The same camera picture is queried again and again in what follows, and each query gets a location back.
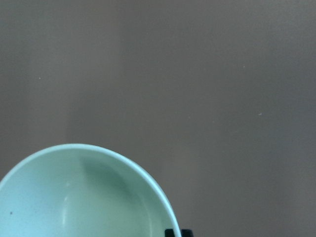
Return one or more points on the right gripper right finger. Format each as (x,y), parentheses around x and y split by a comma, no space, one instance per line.
(186,233)

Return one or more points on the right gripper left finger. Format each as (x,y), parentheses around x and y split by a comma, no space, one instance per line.
(169,233)

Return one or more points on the light green bowl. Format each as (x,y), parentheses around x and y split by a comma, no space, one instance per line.
(79,190)

